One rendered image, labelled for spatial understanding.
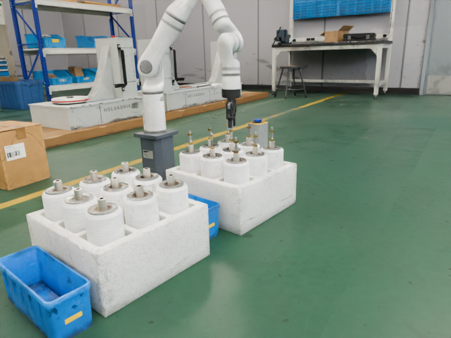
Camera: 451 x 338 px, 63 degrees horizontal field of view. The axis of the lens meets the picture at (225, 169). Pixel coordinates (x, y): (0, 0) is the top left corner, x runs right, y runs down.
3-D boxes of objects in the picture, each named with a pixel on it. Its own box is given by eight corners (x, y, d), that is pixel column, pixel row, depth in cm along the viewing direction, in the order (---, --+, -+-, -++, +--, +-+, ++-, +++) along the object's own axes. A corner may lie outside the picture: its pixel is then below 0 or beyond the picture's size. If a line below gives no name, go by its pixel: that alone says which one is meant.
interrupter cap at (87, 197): (60, 200, 102) (59, 198, 102) (84, 193, 108) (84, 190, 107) (73, 207, 97) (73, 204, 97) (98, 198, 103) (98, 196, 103)
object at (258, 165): (270, 194, 151) (270, 152, 146) (262, 203, 143) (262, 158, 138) (248, 192, 155) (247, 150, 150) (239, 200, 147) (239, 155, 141)
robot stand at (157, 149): (139, 195, 174) (132, 133, 165) (160, 186, 185) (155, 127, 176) (162, 201, 166) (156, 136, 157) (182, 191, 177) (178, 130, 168)
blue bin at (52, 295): (3, 298, 101) (-6, 259, 97) (43, 279, 109) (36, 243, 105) (55, 351, 82) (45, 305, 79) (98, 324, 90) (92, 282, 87)
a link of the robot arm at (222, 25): (249, 45, 140) (234, 14, 142) (234, 45, 134) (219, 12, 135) (237, 55, 145) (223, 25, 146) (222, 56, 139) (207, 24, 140)
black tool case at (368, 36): (345, 42, 548) (346, 34, 544) (376, 41, 530) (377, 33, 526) (342, 41, 518) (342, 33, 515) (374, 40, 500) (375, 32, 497)
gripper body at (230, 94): (239, 88, 140) (239, 113, 142) (241, 86, 148) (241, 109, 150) (219, 88, 141) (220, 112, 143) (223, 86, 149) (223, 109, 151)
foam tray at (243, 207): (168, 210, 156) (165, 170, 151) (227, 184, 185) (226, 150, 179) (240, 236, 132) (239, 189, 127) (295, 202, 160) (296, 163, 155)
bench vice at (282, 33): (282, 45, 576) (282, 28, 569) (292, 44, 567) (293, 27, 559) (270, 45, 543) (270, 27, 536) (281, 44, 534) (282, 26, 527)
